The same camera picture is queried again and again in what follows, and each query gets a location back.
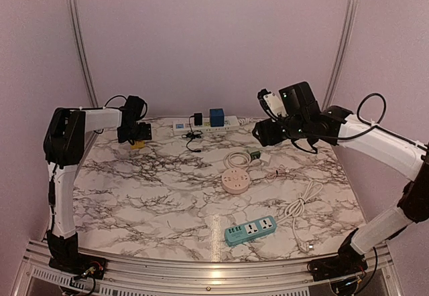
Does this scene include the blue cube power socket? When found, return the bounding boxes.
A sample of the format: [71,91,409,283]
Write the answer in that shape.
[209,108,225,127]

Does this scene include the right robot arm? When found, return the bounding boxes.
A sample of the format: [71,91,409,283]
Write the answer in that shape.
[253,82,428,275]

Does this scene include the white USB charger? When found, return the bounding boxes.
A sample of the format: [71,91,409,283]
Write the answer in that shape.
[255,159,270,165]

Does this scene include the pink round power socket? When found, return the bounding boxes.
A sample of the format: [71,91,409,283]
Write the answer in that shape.
[221,168,251,195]

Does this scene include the green cube plug adapter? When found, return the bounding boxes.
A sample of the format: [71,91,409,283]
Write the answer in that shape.
[247,148,261,161]

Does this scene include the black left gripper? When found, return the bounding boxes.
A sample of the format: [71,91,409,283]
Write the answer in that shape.
[117,122,151,143]

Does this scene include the teal power strip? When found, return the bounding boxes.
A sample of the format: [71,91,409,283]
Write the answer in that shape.
[224,216,277,246]

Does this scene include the black power adapter with cable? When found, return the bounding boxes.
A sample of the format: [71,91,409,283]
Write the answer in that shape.
[182,113,203,153]

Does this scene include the pink USB cable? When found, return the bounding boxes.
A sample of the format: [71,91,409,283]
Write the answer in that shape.
[264,165,292,180]

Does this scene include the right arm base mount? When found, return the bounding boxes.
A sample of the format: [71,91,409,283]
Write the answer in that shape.
[307,229,368,281]

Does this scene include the white multicolour power strip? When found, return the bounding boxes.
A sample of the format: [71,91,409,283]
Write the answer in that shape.
[172,116,240,135]

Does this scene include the white teal strip cable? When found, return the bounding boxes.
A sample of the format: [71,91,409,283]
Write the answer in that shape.
[276,180,324,253]

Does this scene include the left aluminium frame post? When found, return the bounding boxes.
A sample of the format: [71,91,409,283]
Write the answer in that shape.
[67,0,99,108]

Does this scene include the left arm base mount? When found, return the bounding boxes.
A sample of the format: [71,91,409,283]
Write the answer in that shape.
[49,250,107,279]

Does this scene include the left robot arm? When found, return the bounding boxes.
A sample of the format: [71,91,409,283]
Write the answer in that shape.
[43,95,151,273]

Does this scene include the right aluminium frame post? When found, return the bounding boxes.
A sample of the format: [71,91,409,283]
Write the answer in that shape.
[322,0,359,109]

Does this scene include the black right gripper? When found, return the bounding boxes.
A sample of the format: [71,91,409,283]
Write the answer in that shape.
[252,115,308,147]

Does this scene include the aluminium frame post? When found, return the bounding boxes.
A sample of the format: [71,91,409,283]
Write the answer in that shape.
[67,0,99,108]
[322,0,359,109]

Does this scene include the aluminium front rail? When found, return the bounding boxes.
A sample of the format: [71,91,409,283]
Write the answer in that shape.
[9,238,403,296]

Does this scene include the yellow cube power socket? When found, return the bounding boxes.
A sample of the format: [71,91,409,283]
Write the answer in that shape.
[131,141,145,150]

